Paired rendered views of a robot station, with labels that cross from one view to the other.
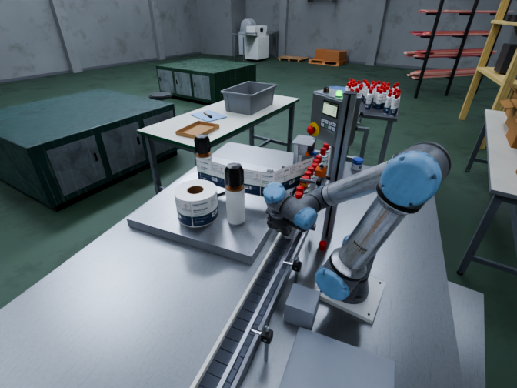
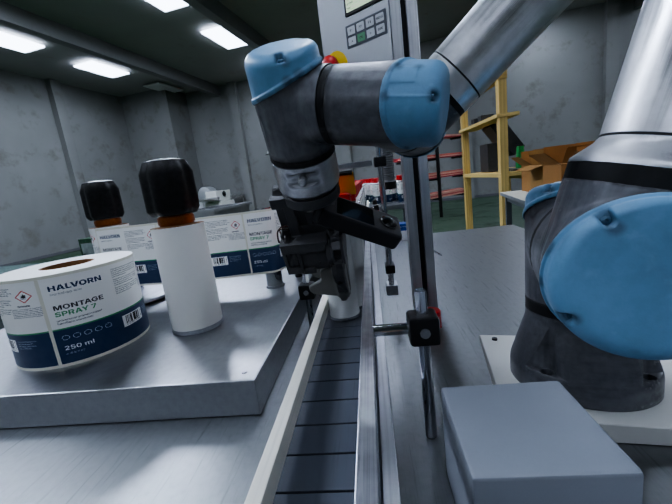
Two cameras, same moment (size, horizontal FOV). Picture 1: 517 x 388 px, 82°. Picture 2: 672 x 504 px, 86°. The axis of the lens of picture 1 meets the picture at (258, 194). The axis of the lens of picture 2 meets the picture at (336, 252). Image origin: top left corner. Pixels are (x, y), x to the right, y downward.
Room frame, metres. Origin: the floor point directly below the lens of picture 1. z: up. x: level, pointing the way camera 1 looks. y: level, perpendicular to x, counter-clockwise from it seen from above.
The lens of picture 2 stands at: (0.49, 0.03, 1.11)
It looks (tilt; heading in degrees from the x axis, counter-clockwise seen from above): 11 degrees down; 344
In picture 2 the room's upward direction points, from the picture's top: 7 degrees counter-clockwise
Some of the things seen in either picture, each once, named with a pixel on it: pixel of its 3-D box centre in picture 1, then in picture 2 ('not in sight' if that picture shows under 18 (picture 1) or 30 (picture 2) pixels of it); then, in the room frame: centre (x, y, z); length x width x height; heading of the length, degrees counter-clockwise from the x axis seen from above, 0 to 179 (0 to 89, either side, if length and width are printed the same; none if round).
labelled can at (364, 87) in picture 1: (371, 93); (375, 190); (3.37, -1.23, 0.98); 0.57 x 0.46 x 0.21; 67
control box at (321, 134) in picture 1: (332, 118); (367, 34); (1.20, -0.30, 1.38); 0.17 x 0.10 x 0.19; 32
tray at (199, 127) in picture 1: (198, 129); not in sight; (2.63, 0.56, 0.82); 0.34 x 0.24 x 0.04; 154
